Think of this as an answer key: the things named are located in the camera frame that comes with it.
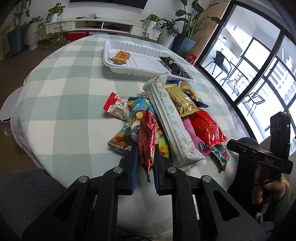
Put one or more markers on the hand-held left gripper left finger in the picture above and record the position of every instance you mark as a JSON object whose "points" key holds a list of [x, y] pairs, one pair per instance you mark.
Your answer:
{"points": [[134, 171]]}

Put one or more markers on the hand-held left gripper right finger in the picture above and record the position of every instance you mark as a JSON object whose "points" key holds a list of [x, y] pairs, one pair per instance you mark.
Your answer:
{"points": [[157, 176]]}

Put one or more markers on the dark red shiny snack packet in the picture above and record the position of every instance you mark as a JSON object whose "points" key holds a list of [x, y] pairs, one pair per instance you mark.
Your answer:
{"points": [[146, 143]]}

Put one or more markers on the pink snack packet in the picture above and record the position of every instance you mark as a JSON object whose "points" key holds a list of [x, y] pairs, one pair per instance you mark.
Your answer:
{"points": [[190, 132]]}

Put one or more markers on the long white snack packet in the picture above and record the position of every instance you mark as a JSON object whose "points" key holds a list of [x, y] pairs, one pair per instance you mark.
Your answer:
{"points": [[171, 120]]}

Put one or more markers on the blue cartoon snack packet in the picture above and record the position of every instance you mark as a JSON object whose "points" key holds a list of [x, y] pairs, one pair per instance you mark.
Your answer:
{"points": [[138, 113]]}

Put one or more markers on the green red snack packet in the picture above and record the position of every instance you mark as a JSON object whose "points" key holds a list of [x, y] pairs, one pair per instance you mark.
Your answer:
{"points": [[220, 157]]}

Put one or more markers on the red white snack packet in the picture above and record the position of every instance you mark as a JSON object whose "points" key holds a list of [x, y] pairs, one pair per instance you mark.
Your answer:
{"points": [[118, 107]]}

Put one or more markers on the large red snack packet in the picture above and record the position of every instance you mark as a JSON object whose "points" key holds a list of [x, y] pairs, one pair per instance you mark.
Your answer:
{"points": [[205, 127]]}

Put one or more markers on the blue cake snack packet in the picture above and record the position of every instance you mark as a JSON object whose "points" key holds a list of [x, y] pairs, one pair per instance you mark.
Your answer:
{"points": [[188, 89]]}

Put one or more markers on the white plastic tray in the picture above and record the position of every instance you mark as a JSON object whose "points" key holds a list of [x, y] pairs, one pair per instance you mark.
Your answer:
{"points": [[143, 58]]}

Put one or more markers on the person's right forearm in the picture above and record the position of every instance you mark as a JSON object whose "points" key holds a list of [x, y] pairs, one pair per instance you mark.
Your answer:
{"points": [[279, 208]]}

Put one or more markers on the person's right hand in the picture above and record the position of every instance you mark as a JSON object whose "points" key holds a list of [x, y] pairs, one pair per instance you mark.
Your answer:
{"points": [[257, 192]]}

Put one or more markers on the black metal balcony chair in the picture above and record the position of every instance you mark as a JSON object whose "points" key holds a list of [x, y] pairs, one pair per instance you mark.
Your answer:
{"points": [[255, 98]]}

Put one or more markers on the black chair teal cushion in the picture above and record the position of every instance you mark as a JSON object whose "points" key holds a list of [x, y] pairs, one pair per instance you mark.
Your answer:
{"points": [[222, 59]]}

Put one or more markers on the green checkered tablecloth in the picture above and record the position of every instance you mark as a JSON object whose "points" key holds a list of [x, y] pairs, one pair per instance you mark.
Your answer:
{"points": [[69, 92]]}

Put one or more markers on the black snack packet white print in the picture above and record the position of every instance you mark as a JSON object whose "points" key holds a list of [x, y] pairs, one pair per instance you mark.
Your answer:
{"points": [[182, 72]]}

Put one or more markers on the grey office chair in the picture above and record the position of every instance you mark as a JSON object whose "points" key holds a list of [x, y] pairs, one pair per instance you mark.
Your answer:
{"points": [[23, 197]]}

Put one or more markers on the orange snack packet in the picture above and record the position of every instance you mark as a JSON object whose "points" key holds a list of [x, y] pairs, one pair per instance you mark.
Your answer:
{"points": [[120, 57]]}

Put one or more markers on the black snack packet gold print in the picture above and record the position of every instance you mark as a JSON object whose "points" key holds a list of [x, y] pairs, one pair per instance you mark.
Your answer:
{"points": [[167, 61]]}

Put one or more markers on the red paper bag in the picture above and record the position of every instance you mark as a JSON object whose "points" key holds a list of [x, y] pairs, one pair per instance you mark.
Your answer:
{"points": [[192, 59]]}

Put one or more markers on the beige curtain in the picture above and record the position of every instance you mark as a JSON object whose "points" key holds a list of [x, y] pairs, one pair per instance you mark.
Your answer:
{"points": [[208, 34]]}

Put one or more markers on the tall plant in dark pot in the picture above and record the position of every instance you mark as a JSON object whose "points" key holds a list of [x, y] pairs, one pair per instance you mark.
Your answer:
{"points": [[183, 45]]}

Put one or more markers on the leafy plant in white pot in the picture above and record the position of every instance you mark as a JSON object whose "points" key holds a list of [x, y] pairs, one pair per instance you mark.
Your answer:
{"points": [[168, 38]]}

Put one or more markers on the white chair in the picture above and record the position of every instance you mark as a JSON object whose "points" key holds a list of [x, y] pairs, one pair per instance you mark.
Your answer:
{"points": [[9, 109]]}

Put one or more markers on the red storage box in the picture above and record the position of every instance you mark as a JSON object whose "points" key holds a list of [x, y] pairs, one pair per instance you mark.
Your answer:
{"points": [[76, 37]]}

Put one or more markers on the trailing pothos in white pot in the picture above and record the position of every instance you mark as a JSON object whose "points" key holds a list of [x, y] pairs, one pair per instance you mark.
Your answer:
{"points": [[54, 17], [151, 24]]}

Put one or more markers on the white television cabinet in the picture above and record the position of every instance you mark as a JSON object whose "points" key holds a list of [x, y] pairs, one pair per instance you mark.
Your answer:
{"points": [[115, 23]]}

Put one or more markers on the plant in white ribbed pot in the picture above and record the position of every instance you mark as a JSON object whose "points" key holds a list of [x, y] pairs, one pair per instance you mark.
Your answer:
{"points": [[32, 37]]}

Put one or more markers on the black television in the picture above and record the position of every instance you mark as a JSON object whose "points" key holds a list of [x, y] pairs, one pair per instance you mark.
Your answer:
{"points": [[111, 2]]}

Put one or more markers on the plant in dark blue pot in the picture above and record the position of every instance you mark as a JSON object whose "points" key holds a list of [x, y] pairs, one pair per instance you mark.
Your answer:
{"points": [[17, 39]]}

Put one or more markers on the black window frame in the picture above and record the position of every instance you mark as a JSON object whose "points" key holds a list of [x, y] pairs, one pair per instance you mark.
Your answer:
{"points": [[271, 54]]}

